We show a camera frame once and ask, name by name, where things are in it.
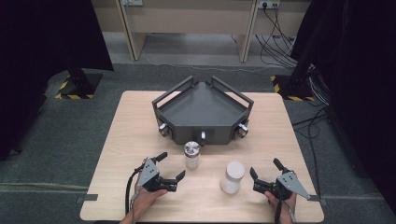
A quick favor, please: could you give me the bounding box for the beige desk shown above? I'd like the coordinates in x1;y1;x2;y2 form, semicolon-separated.
92;0;312;63

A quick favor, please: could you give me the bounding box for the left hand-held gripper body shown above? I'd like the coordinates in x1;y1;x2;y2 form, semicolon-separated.
134;157;179;193

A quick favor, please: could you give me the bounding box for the white jar with white lid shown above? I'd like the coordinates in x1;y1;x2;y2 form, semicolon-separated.
219;161;246;195

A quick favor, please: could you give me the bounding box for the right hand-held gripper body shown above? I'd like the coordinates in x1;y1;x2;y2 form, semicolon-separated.
252;171;312;201

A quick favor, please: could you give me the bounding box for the black stand base, hazard tape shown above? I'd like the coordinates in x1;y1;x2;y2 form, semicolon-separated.
55;73;104;101
270;74;316;102

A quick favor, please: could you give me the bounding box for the black curtain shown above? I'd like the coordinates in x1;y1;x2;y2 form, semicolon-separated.
0;0;115;161
290;0;396;216

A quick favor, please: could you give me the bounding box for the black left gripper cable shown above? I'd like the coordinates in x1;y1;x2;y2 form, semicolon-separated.
124;163;148;218

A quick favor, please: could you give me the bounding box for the person's left hand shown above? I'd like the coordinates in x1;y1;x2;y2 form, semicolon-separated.
130;158;168;218

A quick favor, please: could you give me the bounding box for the dark grey corner shelf rack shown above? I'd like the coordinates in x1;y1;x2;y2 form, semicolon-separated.
151;75;255;147

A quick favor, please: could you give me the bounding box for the white floor cable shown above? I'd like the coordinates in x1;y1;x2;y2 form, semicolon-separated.
140;49;283;75

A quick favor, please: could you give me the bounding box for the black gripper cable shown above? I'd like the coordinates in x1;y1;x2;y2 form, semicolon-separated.
274;199;284;224
124;163;148;218

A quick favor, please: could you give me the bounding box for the person's right hand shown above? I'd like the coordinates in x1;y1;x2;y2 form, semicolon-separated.
264;190;297;220

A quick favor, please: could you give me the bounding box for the black floor cable bundle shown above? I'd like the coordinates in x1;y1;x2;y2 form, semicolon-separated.
255;6;331;200

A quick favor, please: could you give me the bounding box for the clear jar with silver lid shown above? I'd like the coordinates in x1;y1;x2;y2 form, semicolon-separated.
183;140;201;171

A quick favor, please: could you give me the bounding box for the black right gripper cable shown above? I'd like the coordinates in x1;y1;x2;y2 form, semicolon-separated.
274;199;284;224

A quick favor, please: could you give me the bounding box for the black tape strip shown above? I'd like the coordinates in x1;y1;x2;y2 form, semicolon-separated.
76;193;99;204
307;194;329;206

